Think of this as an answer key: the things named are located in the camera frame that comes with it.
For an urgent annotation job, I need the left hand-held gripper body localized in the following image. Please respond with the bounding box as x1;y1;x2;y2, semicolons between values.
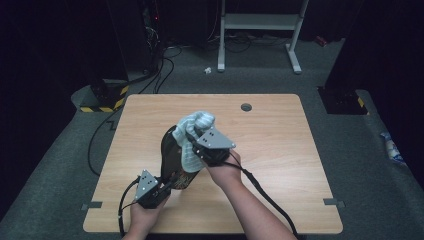
134;169;173;210

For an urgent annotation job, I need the person's left hand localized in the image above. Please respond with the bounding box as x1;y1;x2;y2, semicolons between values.
129;195;170;235

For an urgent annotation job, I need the bundle of black floor cables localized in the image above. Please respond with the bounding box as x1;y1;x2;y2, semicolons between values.
137;45;184;95

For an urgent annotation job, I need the tangle of cables under stand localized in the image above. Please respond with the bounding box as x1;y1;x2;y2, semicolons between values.
205;30;292;55

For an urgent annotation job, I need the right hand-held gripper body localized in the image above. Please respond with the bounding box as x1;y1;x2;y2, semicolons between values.
191;127;237;167

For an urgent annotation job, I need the grey tape mark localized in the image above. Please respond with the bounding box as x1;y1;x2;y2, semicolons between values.
322;197;346;209
81;200;104;211

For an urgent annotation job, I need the white and blue plastic package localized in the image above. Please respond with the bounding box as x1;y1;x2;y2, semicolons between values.
380;131;408;167

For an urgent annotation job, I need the person's right hand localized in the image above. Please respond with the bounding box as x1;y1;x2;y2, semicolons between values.
203;149;244;190

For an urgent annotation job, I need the dark equipment rack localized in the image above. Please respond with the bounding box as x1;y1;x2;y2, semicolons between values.
138;0;168;74

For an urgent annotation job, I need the black stand with striped base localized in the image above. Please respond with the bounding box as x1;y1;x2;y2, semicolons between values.
317;85;371;116
79;77;130;114

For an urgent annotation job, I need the light blue terry towel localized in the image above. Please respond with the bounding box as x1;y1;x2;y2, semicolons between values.
171;110;217;174

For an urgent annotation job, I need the white metal stand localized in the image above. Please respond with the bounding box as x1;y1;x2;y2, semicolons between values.
217;0;310;75

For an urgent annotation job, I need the right hand-held gripper cable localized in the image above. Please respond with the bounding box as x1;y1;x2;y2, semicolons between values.
222;151;300;240

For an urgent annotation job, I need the long black floor cable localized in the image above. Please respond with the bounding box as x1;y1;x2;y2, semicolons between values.
87;105;125;178

